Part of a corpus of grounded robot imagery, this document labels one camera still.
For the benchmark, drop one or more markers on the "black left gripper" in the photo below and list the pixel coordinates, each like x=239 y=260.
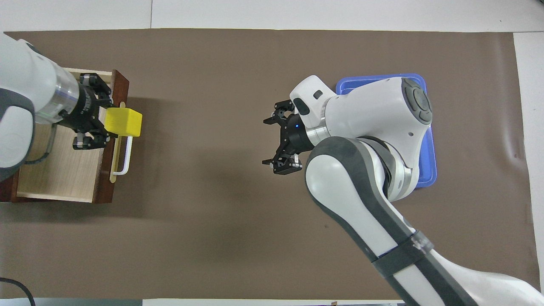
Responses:
x=85 y=110

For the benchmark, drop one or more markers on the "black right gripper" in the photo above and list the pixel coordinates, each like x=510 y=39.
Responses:
x=295 y=136

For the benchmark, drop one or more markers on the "yellow cube block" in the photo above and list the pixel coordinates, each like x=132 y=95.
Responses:
x=125 y=122

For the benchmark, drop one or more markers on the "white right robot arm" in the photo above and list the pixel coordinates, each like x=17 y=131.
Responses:
x=365 y=114

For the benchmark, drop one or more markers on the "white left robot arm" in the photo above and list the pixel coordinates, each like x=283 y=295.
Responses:
x=25 y=85

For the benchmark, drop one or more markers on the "dark wooden cabinet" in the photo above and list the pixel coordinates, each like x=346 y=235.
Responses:
x=6 y=191

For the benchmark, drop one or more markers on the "brown paper mat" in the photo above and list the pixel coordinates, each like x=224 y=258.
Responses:
x=212 y=233

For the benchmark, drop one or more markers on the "blue plastic tray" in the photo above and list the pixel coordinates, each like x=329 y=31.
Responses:
x=428 y=161

